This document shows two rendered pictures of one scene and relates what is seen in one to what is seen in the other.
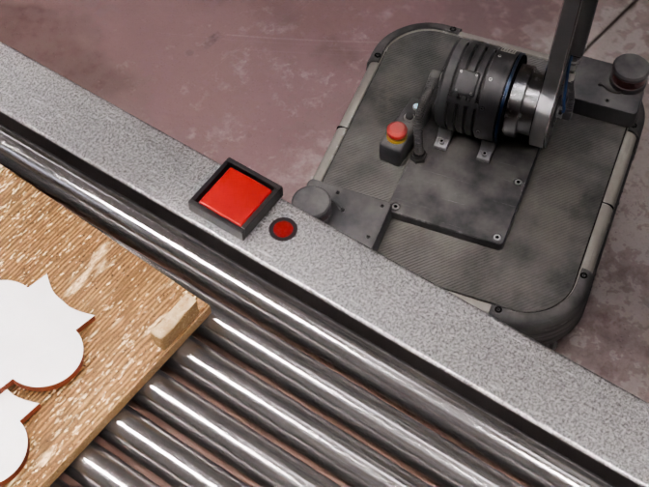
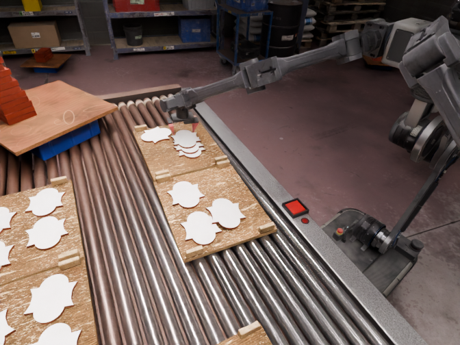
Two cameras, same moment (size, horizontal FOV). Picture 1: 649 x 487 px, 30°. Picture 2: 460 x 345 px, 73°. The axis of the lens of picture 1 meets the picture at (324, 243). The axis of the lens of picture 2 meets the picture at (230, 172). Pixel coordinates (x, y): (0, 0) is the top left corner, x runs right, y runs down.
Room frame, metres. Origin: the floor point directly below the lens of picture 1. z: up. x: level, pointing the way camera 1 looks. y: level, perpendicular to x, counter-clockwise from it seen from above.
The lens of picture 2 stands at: (-0.09, 0.00, 1.79)
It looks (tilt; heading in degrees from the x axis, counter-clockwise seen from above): 39 degrees down; 23
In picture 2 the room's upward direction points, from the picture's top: 3 degrees clockwise
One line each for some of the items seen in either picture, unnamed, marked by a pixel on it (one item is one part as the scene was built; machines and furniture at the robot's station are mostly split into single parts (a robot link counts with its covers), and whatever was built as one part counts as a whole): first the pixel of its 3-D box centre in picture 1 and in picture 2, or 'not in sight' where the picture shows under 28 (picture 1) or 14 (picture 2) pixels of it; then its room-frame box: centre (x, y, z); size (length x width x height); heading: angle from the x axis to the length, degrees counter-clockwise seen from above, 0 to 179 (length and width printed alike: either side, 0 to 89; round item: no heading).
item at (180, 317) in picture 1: (176, 322); (266, 227); (0.63, 0.16, 0.95); 0.06 x 0.02 x 0.03; 140
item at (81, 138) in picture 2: not in sight; (53, 126); (0.72, 1.29, 0.97); 0.31 x 0.31 x 0.10; 81
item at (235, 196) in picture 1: (236, 199); (295, 208); (0.80, 0.10, 0.92); 0.06 x 0.06 x 0.01; 52
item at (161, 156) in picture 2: not in sight; (179, 146); (0.93, 0.71, 0.93); 0.41 x 0.35 x 0.02; 51
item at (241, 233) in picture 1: (236, 198); (295, 207); (0.80, 0.10, 0.92); 0.08 x 0.08 x 0.02; 52
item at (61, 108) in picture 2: not in sight; (41, 111); (0.74, 1.36, 1.03); 0.50 x 0.50 x 0.02; 81
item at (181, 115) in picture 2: not in sight; (182, 112); (0.99, 0.72, 1.08); 0.10 x 0.07 x 0.07; 135
